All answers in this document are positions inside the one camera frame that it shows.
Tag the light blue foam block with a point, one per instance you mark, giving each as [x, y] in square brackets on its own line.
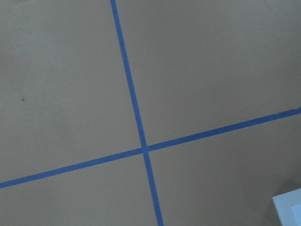
[288, 207]

